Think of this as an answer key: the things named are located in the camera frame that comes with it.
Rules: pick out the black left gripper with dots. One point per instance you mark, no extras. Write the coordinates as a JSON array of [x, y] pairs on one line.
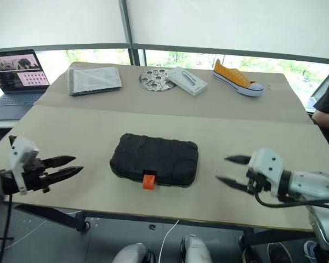
[[37, 176]]

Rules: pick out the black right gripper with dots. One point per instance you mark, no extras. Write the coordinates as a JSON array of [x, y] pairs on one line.
[[259, 185]]

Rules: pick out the black plastic tool case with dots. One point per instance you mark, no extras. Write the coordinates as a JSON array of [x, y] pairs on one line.
[[153, 157]]

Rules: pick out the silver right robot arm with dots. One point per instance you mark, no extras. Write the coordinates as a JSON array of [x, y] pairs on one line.
[[315, 183]]

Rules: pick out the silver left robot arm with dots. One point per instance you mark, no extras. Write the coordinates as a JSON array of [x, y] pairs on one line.
[[0, 183]]

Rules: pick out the black table leg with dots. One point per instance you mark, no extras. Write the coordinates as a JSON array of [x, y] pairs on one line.
[[277, 237], [54, 217]]

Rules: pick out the silver rounded robot shell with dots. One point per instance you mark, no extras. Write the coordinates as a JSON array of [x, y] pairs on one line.
[[196, 250], [131, 253]]

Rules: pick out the black shoe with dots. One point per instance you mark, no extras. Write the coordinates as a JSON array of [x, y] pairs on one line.
[[279, 253]]

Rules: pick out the folded grey cloth in bag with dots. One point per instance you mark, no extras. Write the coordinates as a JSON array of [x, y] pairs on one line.
[[94, 80]]

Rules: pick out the yellow canvas sneaker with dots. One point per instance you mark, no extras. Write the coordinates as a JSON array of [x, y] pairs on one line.
[[234, 76]]

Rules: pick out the small black floor clip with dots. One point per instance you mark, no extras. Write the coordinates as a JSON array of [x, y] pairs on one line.
[[152, 227]]

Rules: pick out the flat white product box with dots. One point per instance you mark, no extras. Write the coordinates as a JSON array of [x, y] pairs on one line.
[[187, 82]]

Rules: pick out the dark open laptop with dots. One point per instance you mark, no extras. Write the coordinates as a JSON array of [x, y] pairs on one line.
[[16, 71]]

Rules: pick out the blue grey shoe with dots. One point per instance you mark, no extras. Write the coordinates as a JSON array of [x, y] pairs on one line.
[[310, 252]]

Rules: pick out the grey laptop lid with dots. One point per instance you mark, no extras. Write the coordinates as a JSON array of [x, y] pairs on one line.
[[322, 87]]

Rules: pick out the round perforated metal disc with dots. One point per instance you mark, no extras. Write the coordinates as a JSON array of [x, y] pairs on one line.
[[155, 80]]

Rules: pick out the white roller blind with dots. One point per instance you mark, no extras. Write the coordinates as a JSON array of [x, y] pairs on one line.
[[235, 22], [54, 19]]

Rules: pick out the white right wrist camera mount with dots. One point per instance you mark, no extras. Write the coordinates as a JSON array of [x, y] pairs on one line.
[[268, 164]]

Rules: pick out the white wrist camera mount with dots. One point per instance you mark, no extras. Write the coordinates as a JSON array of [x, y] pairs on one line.
[[268, 164], [22, 150]]

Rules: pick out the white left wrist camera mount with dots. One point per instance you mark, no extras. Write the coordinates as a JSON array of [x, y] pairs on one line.
[[22, 150]]

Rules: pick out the dark window frame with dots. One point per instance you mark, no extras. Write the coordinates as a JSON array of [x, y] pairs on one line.
[[127, 27]]

